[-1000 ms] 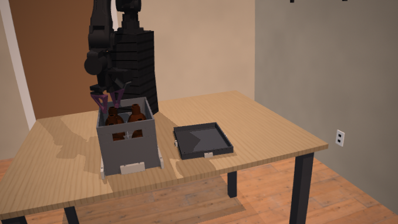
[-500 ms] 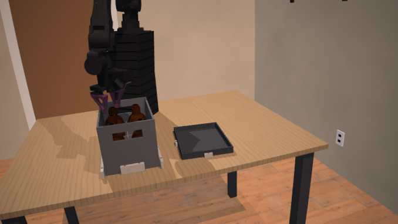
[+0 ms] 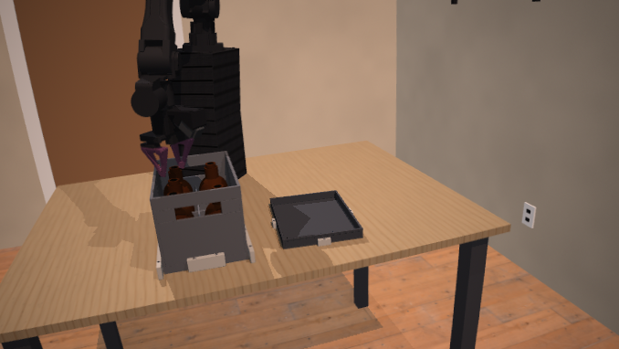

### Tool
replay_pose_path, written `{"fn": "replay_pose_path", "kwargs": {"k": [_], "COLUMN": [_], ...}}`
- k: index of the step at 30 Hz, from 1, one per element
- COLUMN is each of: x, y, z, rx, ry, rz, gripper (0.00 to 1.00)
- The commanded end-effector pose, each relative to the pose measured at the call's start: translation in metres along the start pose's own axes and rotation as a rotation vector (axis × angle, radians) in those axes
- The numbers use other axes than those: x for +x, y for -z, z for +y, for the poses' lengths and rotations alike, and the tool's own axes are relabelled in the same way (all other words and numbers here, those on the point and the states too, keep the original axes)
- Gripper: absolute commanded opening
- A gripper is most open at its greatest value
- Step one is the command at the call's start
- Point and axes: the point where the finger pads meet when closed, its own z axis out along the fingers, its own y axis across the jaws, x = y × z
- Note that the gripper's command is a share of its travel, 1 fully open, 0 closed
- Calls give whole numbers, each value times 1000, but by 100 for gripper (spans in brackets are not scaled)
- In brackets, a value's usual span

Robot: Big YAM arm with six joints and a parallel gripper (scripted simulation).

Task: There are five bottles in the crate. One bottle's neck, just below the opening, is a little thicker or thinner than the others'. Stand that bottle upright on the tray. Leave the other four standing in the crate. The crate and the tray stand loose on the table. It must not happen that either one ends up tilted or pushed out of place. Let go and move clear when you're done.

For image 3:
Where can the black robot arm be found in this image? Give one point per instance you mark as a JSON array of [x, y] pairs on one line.
[[158, 54]]

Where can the brown bottle with cream label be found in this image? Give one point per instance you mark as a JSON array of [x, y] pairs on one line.
[[181, 212]]

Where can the brown ceramic bottle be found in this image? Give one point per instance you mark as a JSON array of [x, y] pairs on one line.
[[214, 208]]

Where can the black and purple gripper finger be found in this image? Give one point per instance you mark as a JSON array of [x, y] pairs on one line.
[[163, 154], [187, 147]]

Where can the dark grey divided crate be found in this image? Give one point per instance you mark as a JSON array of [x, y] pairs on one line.
[[201, 235]]

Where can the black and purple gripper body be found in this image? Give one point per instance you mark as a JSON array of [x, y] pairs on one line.
[[172, 138]]

